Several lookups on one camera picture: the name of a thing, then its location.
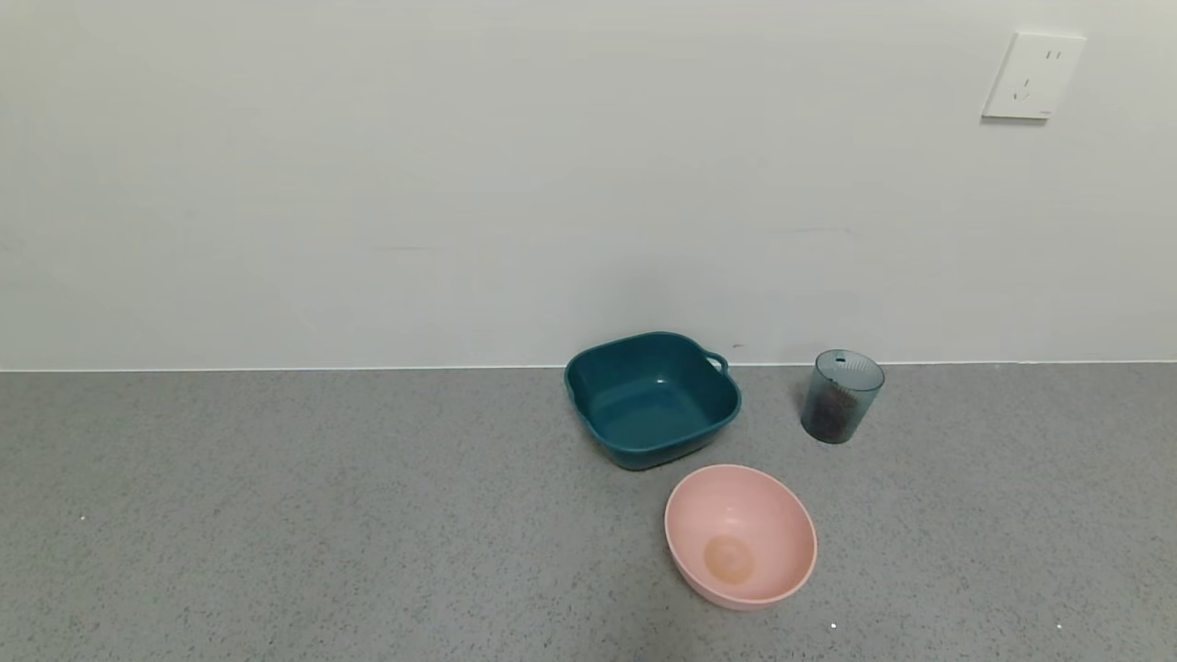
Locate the brown coffee beans pile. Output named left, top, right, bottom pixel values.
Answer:
left=809, top=384, right=862, bottom=440

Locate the transparent blue ribbed cup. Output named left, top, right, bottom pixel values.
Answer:
left=800, top=348, right=886, bottom=445

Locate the pink plastic bowl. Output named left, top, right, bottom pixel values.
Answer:
left=664, top=464, right=818, bottom=611

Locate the teal square plastic basin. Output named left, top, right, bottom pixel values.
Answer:
left=564, top=331, right=743, bottom=472

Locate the white wall socket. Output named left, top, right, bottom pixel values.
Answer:
left=981, top=32, right=1087, bottom=121

